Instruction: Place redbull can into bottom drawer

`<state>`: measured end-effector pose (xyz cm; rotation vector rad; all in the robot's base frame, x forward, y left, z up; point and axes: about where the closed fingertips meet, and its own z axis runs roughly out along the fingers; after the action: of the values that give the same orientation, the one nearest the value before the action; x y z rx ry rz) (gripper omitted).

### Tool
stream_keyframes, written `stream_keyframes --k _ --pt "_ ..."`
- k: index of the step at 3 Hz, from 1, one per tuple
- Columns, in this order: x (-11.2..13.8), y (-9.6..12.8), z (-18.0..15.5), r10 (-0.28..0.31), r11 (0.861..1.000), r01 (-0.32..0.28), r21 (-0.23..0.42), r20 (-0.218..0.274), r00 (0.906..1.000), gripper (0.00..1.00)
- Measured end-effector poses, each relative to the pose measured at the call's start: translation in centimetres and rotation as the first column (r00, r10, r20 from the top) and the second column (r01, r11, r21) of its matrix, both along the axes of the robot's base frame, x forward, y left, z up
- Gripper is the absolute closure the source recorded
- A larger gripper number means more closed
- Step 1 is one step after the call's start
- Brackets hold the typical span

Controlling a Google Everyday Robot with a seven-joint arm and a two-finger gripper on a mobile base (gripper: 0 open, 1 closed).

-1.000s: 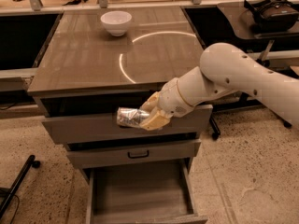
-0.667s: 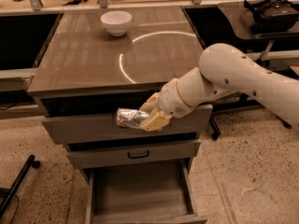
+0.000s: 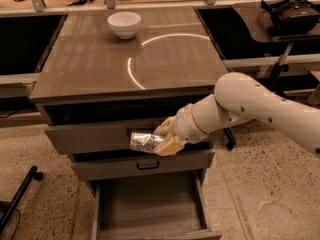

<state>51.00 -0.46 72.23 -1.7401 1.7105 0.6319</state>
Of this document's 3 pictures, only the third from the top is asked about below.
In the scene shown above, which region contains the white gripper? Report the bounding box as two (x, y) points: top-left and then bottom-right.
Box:
(153, 104), (208, 156)

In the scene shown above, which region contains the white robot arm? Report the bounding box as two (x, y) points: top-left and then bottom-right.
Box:
(153, 72), (320, 156)

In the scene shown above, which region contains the middle grey drawer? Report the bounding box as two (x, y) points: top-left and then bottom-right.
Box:
(71, 149), (214, 181)

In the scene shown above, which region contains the bottom grey open drawer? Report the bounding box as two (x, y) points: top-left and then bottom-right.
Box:
(91, 171), (222, 240)

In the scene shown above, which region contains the grey drawer cabinet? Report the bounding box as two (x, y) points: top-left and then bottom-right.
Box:
(29, 5), (235, 240)

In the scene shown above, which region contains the top grey drawer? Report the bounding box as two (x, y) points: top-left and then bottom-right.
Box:
(44, 111), (229, 156)

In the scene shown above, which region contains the white ceramic bowl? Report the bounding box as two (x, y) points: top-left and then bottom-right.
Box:
(107, 12), (141, 39)

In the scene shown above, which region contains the black side table stand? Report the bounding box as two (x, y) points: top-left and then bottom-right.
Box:
(223, 1), (320, 151)

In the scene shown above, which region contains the black floor stand leg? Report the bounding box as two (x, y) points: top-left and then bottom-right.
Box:
(0, 166), (43, 234)

